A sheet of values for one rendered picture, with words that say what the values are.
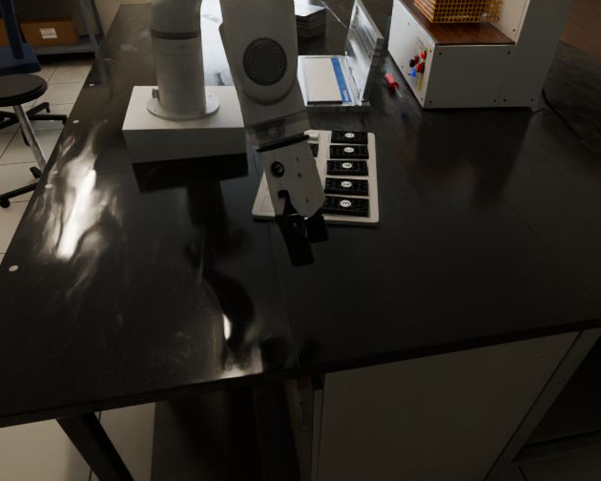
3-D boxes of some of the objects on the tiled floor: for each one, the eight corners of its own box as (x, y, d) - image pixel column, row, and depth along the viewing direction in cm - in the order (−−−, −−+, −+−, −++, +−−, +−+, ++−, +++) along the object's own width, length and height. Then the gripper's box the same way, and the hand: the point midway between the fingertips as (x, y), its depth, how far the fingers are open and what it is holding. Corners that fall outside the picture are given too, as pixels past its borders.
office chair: (-3, 115, 339) (-78, -47, 272) (81, 108, 348) (29, -50, 280) (-31, 152, 296) (-128, -29, 229) (66, 143, 305) (-1, -32, 237)
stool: (17, 177, 273) (-34, 72, 231) (109, 168, 281) (75, 65, 239) (-11, 229, 235) (-78, 115, 193) (96, 218, 242) (53, 104, 200)
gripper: (276, 134, 70) (304, 237, 74) (229, 151, 54) (268, 281, 59) (321, 121, 67) (347, 229, 72) (286, 136, 51) (322, 273, 56)
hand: (310, 246), depth 65 cm, fingers open, 8 cm apart
